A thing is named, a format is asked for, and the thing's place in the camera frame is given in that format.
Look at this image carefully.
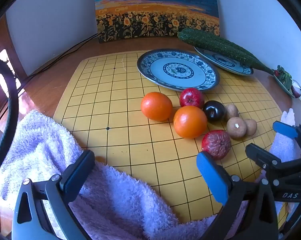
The dark purple plum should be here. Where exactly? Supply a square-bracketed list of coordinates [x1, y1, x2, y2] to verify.
[203, 100, 226, 123]

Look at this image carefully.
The sunflower field painting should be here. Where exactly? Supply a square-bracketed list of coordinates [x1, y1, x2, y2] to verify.
[94, 0, 221, 44]

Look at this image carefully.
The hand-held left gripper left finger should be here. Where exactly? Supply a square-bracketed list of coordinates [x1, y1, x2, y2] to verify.
[12, 150, 96, 240]

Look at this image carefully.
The yellow grid game board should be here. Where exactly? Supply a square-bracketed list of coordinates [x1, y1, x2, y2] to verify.
[53, 51, 294, 228]

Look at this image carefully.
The large purple fluffy towel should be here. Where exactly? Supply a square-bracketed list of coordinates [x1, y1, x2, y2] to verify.
[0, 109, 216, 240]

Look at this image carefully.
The orange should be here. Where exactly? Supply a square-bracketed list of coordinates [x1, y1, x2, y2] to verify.
[141, 92, 173, 121]
[173, 106, 208, 139]

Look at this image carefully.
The small purple fluffy towel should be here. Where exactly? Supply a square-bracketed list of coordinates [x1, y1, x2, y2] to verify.
[269, 108, 301, 163]

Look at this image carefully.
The green leafy vegetable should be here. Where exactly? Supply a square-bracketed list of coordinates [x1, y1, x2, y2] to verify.
[274, 65, 293, 93]

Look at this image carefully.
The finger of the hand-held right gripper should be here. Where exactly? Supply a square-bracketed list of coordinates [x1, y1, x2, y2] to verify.
[245, 143, 301, 180]
[273, 121, 301, 157]

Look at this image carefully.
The green bumpy cucumber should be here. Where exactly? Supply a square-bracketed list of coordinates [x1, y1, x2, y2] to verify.
[177, 28, 276, 74]

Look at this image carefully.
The red apple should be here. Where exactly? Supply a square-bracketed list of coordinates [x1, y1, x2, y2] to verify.
[179, 88, 205, 109]

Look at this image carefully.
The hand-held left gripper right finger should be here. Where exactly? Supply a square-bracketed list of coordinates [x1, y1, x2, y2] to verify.
[196, 151, 279, 240]

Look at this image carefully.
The purple onion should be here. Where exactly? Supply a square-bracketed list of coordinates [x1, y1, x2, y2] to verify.
[291, 80, 301, 98]

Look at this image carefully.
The blue floral porcelain plate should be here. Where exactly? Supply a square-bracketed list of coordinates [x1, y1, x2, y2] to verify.
[194, 46, 254, 76]
[137, 49, 220, 92]

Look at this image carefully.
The black cable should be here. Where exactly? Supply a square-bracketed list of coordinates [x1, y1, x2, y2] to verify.
[18, 36, 98, 90]
[17, 33, 98, 88]

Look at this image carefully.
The black curved hoop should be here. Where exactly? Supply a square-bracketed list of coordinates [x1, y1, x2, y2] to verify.
[0, 57, 19, 180]

